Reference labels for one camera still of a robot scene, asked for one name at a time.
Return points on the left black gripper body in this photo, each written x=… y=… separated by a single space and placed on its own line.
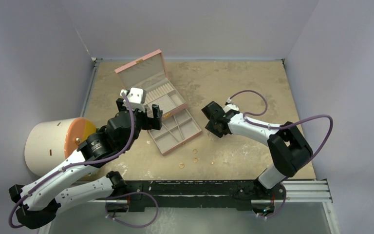
x=143 y=122

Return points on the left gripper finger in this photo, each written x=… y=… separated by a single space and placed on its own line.
x=156 y=120
x=120 y=104

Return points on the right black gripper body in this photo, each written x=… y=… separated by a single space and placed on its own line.
x=215 y=119

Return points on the pink jewelry tray drawer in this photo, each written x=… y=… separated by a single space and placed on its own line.
x=176 y=131

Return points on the pink jewelry box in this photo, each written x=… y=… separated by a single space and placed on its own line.
x=149 y=73

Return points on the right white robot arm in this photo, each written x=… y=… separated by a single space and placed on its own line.
x=288 y=148

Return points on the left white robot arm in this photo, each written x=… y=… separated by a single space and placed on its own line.
x=41 y=201

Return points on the white cylinder orange lid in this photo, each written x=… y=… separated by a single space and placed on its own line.
x=50 y=143

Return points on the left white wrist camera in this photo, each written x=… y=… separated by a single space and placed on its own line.
x=134 y=98

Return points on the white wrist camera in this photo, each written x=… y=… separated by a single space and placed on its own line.
x=134 y=98
x=230 y=106

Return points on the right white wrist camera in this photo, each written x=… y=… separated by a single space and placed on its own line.
x=230 y=106

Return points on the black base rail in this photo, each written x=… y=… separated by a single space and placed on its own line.
x=241 y=195

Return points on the aluminium rail frame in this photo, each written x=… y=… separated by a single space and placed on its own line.
x=307 y=191

